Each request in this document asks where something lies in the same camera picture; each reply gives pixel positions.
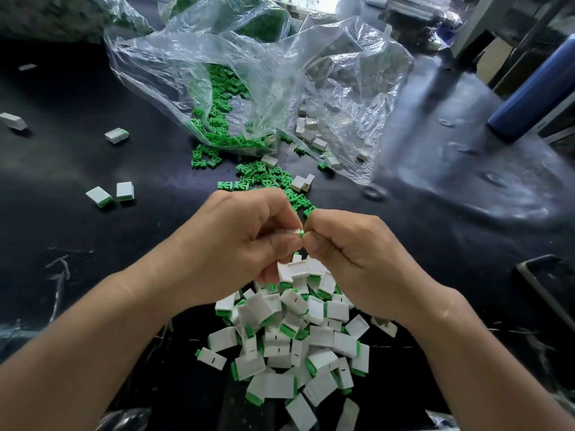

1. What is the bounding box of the person's left hand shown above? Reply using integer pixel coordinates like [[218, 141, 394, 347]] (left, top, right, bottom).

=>
[[144, 187, 305, 318]]

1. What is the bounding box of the pile of green clips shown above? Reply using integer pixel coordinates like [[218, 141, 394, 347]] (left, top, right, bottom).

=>
[[190, 62, 334, 221]]

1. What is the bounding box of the person's left forearm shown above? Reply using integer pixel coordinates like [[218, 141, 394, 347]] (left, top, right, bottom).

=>
[[0, 269, 185, 431]]

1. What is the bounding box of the grey machine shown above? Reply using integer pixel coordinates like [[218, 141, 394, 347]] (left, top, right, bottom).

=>
[[382, 0, 459, 45]]

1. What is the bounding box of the pile of assembled white-green pieces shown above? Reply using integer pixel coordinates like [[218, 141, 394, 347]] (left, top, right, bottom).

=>
[[208, 251, 371, 431]]

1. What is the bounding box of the white metal frame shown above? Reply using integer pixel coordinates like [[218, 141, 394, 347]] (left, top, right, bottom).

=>
[[452, 0, 575, 81]]

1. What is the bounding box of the person's right hand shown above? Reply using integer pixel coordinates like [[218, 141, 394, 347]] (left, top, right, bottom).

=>
[[301, 208, 464, 327]]

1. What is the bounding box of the empty white shell right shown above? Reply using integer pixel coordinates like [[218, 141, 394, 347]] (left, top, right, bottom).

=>
[[371, 317, 398, 338]]

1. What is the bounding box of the plastic bag full of green pieces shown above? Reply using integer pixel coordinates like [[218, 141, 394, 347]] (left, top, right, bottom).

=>
[[162, 0, 293, 43]]

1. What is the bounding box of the blue cylinder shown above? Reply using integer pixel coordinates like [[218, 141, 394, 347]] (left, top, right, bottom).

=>
[[487, 35, 575, 142]]

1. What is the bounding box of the black smartphone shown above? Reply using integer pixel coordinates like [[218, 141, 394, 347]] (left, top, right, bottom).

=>
[[516, 254, 575, 333]]

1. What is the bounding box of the clear plastic bag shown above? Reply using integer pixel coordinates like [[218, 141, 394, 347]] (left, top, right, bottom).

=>
[[104, 0, 415, 185]]

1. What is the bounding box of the heap of white caps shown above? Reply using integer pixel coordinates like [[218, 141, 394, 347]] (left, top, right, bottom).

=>
[[262, 101, 371, 194]]

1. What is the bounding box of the brown cardboard box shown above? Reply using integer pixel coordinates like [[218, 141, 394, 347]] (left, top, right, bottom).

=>
[[476, 38, 518, 84]]

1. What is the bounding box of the large bag of assembled pieces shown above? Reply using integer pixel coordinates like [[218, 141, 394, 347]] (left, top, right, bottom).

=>
[[0, 0, 156, 41]]

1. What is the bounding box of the person's right forearm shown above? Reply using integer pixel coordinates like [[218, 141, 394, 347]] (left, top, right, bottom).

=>
[[415, 296, 575, 431]]

